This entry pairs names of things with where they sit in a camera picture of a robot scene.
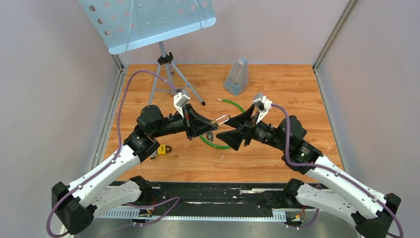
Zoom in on yellow padlock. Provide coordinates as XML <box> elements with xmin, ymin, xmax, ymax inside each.
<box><xmin>157</xmin><ymin>145</ymin><xmax>172</xmax><ymax>156</ymax></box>

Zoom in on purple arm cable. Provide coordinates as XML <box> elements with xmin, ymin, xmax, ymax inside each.
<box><xmin>270</xmin><ymin>103</ymin><xmax>404</xmax><ymax>238</ymax></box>
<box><xmin>46</xmin><ymin>69</ymin><xmax>182</xmax><ymax>238</ymax></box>

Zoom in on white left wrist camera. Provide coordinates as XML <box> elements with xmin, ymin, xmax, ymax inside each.
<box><xmin>173</xmin><ymin>89</ymin><xmax>191</xmax><ymax>118</ymax></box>

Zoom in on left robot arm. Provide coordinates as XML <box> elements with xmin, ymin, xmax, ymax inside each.
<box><xmin>48</xmin><ymin>103</ymin><xmax>218</xmax><ymax>235</ymax></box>

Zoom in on grey music stand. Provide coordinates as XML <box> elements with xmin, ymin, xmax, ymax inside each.
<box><xmin>77</xmin><ymin>0</ymin><xmax>217</xmax><ymax>107</ymax></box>

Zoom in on small brass padlock with keys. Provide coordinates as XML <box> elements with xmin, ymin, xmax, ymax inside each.
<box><xmin>205</xmin><ymin>114</ymin><xmax>231</xmax><ymax>143</ymax></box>

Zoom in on green cable lock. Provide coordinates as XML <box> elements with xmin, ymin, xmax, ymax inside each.
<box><xmin>199</xmin><ymin>97</ymin><xmax>245</xmax><ymax>149</ymax></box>

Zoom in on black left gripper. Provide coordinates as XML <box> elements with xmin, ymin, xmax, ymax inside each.
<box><xmin>152</xmin><ymin>103</ymin><xmax>217</xmax><ymax>140</ymax></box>

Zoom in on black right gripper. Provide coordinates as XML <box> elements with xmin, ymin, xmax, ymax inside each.
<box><xmin>215</xmin><ymin>105</ymin><xmax>288</xmax><ymax>152</ymax></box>

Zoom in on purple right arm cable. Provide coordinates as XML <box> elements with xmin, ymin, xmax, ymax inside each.
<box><xmin>270</xmin><ymin>103</ymin><xmax>404</xmax><ymax>238</ymax></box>

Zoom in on blue translucent metronome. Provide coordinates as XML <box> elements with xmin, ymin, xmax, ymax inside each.
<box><xmin>223</xmin><ymin>57</ymin><xmax>249</xmax><ymax>96</ymax></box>

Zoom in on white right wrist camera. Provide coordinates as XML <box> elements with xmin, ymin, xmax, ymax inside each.
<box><xmin>253</xmin><ymin>92</ymin><xmax>272</xmax><ymax>124</ymax></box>

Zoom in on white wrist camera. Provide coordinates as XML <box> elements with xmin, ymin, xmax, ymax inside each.
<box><xmin>173</xmin><ymin>89</ymin><xmax>191</xmax><ymax>118</ymax></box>
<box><xmin>253</xmin><ymin>92</ymin><xmax>272</xmax><ymax>124</ymax></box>

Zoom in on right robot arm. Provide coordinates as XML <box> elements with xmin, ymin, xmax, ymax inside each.
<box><xmin>216</xmin><ymin>106</ymin><xmax>404</xmax><ymax>238</ymax></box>

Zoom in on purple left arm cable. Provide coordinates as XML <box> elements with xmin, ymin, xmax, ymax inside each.
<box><xmin>46</xmin><ymin>69</ymin><xmax>182</xmax><ymax>238</ymax></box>

